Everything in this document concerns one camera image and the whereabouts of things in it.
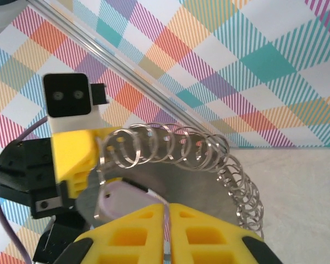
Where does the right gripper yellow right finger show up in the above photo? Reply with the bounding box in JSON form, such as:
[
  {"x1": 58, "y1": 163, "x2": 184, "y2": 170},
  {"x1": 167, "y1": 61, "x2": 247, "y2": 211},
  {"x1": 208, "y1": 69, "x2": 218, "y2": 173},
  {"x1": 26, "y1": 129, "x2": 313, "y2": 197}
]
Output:
[{"x1": 169, "y1": 203, "x2": 282, "y2": 264}]

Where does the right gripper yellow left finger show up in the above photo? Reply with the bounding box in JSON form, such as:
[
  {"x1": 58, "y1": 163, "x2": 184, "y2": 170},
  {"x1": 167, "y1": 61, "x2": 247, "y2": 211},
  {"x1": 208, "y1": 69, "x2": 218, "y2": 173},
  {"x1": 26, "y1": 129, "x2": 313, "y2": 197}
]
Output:
[{"x1": 54, "y1": 203, "x2": 166, "y2": 264}]

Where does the key with lilac tag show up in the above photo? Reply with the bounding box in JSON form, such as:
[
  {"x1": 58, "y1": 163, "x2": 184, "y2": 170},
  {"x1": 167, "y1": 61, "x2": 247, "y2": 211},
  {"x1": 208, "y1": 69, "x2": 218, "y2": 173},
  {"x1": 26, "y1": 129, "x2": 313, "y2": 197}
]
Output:
[{"x1": 94, "y1": 180, "x2": 172, "y2": 258}]

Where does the silver metal chain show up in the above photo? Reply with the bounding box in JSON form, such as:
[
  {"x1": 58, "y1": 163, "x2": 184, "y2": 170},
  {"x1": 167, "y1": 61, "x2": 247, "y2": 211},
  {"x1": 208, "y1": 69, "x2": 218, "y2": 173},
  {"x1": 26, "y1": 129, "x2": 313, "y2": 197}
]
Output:
[{"x1": 75, "y1": 122, "x2": 265, "y2": 243}]

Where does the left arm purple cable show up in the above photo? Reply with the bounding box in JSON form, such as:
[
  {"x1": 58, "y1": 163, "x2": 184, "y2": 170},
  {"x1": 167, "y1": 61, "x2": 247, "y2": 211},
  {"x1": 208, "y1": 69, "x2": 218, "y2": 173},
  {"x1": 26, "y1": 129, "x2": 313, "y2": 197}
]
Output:
[{"x1": 0, "y1": 115, "x2": 50, "y2": 264}]

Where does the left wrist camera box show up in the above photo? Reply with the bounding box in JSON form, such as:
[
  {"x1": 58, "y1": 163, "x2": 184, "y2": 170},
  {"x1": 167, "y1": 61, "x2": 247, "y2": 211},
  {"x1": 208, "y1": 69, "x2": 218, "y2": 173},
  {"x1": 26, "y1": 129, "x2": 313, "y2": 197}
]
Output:
[{"x1": 43, "y1": 73, "x2": 110, "y2": 135}]

